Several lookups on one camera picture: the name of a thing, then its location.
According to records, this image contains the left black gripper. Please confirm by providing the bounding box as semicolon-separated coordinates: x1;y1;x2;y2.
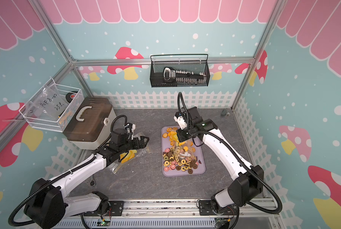
118;136;150;154

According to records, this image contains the ziploc bag with cookies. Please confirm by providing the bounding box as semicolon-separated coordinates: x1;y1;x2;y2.
131;132;150;153
169;134;196;157
107;149;145;174

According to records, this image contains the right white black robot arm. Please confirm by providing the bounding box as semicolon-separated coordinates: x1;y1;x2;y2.
174;93;283;214

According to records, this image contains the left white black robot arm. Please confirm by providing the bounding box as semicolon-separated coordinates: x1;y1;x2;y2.
8;115;150;229

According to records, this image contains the clear labelled plastic bag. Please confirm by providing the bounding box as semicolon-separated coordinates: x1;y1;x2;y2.
33;85;68;121

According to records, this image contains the small clear object in corner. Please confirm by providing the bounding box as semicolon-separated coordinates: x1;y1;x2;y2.
221;109;230;117

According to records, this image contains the lilac plastic tray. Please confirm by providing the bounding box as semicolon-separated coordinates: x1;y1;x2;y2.
162;127;206;177

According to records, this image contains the brown lidded storage box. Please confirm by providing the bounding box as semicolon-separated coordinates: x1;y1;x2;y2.
63;97;116;150

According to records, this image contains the socket wrench set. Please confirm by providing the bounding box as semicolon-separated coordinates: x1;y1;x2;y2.
163;67;208;85

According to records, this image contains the black tape roll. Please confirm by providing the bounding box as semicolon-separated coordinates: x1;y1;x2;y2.
65;91;78;103

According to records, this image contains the right wrist camera white housing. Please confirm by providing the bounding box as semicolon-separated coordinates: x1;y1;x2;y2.
174;114;188;130

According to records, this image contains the pile of small ring cookies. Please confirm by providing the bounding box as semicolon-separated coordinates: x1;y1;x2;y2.
162;148;205;177

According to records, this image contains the black mesh wall basket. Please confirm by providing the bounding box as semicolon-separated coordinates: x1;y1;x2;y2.
150;54;210;87

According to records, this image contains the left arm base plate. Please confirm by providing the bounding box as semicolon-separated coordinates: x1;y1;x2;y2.
84;200;124;217

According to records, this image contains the white wire wall basket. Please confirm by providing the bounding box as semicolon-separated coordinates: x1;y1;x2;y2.
19;78;84;133

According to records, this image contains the aluminium front rail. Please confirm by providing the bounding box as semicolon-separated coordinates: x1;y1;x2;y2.
40;198;283;229

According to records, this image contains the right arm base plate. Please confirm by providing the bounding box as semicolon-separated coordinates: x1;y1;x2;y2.
196;199;239;217

